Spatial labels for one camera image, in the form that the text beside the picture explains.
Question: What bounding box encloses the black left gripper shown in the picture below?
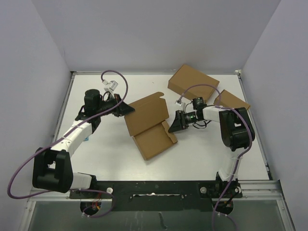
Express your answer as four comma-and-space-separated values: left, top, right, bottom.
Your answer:
96, 93, 135, 116

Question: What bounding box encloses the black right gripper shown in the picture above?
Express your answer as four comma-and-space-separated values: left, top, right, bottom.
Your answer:
168, 110, 200, 133

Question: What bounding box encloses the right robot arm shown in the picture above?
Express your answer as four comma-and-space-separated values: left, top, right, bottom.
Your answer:
168, 97, 255, 197

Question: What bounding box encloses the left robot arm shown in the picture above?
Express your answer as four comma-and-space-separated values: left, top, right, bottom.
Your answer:
32, 89, 135, 198

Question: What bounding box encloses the large closed cardboard box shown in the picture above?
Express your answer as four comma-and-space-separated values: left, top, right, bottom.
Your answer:
167, 64, 219, 101

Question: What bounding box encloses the small closed cardboard box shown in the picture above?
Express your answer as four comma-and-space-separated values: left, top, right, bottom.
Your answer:
214, 90, 250, 110

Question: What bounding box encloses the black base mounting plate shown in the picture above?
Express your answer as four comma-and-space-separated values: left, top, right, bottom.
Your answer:
69, 180, 243, 212

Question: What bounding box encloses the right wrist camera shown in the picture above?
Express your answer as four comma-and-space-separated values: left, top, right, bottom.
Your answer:
175, 100, 186, 112

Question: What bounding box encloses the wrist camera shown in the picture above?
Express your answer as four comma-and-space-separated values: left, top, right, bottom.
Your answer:
175, 100, 186, 112
102, 80, 118, 93

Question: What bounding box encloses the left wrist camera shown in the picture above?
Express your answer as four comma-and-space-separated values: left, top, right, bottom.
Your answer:
102, 80, 118, 93

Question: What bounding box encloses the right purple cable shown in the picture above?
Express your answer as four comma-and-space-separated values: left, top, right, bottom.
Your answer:
179, 84, 254, 231

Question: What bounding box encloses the purple cable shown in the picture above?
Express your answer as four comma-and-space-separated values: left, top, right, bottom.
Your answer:
179, 84, 254, 231
7, 69, 128, 219

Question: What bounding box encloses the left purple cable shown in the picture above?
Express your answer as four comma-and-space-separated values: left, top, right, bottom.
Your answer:
7, 69, 128, 219

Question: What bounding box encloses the aluminium table frame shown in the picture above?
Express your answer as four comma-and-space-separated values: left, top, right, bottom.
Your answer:
19, 69, 295, 231

